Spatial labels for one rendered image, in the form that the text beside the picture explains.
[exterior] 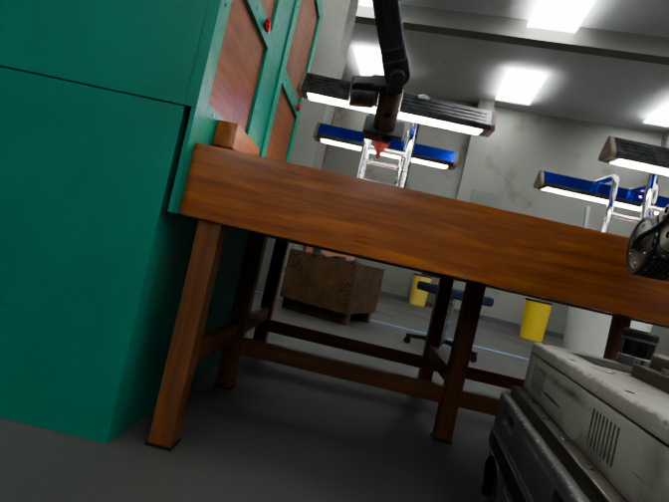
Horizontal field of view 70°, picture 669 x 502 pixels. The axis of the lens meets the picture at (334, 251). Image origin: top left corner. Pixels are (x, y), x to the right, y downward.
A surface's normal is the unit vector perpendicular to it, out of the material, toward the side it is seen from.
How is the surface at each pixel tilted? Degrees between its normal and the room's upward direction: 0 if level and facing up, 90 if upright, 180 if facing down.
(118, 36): 90
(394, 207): 90
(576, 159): 90
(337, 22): 90
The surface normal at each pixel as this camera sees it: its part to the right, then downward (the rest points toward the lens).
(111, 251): -0.04, -0.02
